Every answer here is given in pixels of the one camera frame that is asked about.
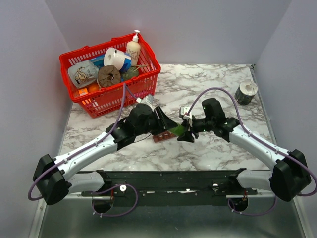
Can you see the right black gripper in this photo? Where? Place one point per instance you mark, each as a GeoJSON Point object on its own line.
{"type": "Point", "coordinates": [187, 137]}

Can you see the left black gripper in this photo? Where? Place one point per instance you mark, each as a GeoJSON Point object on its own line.
{"type": "Point", "coordinates": [164, 123]}

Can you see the green pill bottle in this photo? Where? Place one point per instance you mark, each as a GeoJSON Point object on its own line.
{"type": "Point", "coordinates": [178, 131]}

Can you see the brown weekly pill organizer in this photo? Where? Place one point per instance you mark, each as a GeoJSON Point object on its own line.
{"type": "Point", "coordinates": [163, 136]}

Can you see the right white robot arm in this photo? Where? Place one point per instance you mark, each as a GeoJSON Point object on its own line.
{"type": "Point", "coordinates": [286, 176]}

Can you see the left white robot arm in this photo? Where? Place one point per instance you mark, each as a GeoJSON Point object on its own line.
{"type": "Point", "coordinates": [84, 153]}

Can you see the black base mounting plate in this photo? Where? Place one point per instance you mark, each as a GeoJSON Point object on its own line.
{"type": "Point", "coordinates": [167, 188]}

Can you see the green round vegetable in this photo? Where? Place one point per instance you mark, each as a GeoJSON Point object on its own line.
{"type": "Point", "coordinates": [130, 73]}

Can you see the camouflage tape roll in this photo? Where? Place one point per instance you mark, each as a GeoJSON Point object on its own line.
{"type": "Point", "coordinates": [246, 92]}

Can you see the brown paper roll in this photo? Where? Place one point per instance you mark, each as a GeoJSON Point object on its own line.
{"type": "Point", "coordinates": [108, 76]}

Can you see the orange fruit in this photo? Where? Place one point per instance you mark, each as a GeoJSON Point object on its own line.
{"type": "Point", "coordinates": [94, 87]}

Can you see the white lotion pump bottle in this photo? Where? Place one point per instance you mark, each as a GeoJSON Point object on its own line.
{"type": "Point", "coordinates": [133, 48]}

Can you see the white toilet paper roll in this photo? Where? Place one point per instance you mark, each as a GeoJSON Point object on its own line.
{"type": "Point", "coordinates": [117, 58]}

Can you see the red plastic shopping basket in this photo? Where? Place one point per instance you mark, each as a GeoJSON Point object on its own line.
{"type": "Point", "coordinates": [107, 100]}

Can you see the orange small box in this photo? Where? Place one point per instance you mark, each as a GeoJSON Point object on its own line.
{"type": "Point", "coordinates": [82, 92]}

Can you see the blue package in basket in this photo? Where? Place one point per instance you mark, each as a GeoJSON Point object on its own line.
{"type": "Point", "coordinates": [98, 61]}

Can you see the white cartoon pouch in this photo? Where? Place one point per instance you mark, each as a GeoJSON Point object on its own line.
{"type": "Point", "coordinates": [83, 74]}

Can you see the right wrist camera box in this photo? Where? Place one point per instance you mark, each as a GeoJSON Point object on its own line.
{"type": "Point", "coordinates": [184, 113]}

